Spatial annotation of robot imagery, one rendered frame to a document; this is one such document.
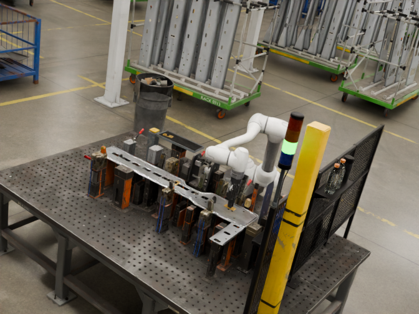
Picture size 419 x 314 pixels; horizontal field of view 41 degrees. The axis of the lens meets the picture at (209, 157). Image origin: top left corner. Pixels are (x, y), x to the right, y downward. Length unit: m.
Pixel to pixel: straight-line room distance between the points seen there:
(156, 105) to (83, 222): 3.16
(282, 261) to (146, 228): 1.27
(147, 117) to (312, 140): 4.41
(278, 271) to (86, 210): 1.64
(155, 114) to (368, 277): 3.24
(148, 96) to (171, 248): 3.31
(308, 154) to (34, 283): 2.60
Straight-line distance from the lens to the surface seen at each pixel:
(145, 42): 8.87
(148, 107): 7.06
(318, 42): 11.71
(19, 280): 4.76
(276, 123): 4.20
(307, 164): 2.96
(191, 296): 3.63
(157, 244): 4.02
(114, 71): 7.98
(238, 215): 3.93
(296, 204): 3.07
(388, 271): 5.78
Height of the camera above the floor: 2.99
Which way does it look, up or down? 25 degrees down
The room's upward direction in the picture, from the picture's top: 11 degrees clockwise
